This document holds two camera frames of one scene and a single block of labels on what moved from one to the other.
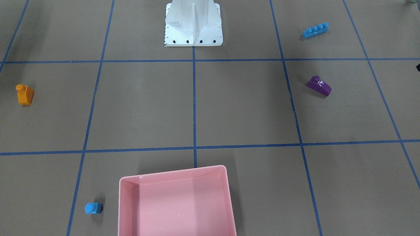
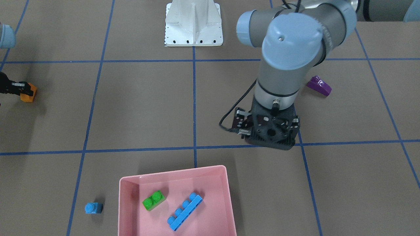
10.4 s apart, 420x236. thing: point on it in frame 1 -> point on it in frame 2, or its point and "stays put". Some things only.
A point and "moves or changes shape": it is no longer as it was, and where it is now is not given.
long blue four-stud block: (315, 30) moves or changes shape
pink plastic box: (193, 202) stays put
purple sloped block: (321, 87) stays put
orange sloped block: (25, 94) moves or changes shape
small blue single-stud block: (91, 207) stays put
